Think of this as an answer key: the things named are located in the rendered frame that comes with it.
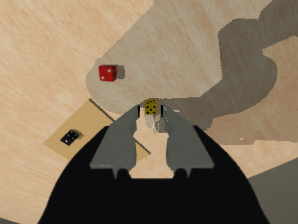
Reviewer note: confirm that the black die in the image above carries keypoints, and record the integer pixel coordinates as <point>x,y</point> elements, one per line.
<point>69,137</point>

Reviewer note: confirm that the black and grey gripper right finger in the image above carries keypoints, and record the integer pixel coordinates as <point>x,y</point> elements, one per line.
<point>190,148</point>

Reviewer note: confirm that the red die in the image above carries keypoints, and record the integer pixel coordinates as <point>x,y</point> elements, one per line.
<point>108,73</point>

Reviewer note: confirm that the yellow die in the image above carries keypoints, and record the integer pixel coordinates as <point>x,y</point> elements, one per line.
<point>150,107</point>

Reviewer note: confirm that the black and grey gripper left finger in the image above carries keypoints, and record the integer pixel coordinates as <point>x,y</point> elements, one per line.
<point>111,149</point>

